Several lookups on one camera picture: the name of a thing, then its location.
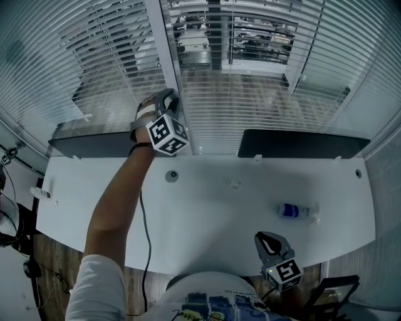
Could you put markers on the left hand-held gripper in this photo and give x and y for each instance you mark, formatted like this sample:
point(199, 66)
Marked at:
point(167, 133)

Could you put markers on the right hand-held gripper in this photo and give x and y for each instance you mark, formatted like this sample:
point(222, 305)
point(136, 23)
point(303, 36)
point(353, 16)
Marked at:
point(280, 269)

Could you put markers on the grey slatted window blinds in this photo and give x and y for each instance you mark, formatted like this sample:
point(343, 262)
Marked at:
point(250, 106)
point(360, 62)
point(44, 78)

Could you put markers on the person's right forearm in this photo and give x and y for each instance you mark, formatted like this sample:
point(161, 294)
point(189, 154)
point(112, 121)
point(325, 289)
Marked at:
point(296, 301)

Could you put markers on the person's left forearm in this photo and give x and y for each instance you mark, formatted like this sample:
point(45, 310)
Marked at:
point(116, 207)

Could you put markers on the person's left hand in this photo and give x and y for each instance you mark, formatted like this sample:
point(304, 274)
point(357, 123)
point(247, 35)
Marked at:
point(142, 125)

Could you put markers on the black wrist band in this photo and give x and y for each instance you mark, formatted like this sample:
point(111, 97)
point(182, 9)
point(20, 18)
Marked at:
point(139, 146)

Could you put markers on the black chair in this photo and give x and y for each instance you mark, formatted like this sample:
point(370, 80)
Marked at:
point(332, 294)

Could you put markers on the clear bottle with blue label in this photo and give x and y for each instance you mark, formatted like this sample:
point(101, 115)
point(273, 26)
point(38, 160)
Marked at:
point(291, 210)

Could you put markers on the black desk divider panel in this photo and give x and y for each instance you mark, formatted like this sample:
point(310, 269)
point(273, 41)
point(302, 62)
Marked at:
point(300, 144)
point(100, 145)

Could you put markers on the white printed shirt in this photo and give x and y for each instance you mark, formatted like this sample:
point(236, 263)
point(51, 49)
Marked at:
point(200, 297)

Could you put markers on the small white tube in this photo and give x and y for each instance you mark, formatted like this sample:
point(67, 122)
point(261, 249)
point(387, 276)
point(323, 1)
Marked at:
point(40, 192)

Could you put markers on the grey white equipment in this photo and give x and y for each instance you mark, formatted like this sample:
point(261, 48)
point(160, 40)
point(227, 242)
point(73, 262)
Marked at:
point(7, 216)

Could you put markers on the small black round object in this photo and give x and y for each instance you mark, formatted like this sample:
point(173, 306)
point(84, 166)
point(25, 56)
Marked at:
point(31, 269)

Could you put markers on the white window frame post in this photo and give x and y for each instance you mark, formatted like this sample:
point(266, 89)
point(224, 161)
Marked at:
point(163, 56)

